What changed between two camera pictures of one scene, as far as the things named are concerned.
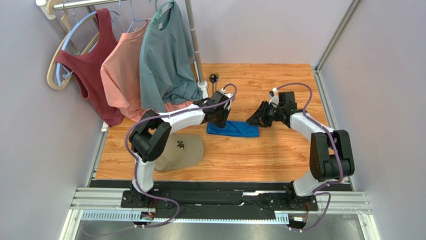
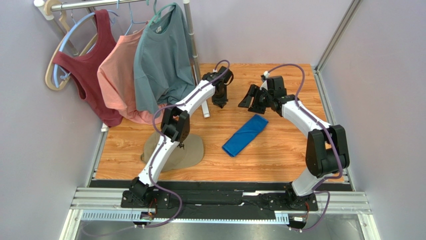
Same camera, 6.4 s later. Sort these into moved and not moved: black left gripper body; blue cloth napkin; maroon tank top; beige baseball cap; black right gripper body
Moved: black left gripper body; blue cloth napkin; black right gripper body
Not moved: maroon tank top; beige baseball cap
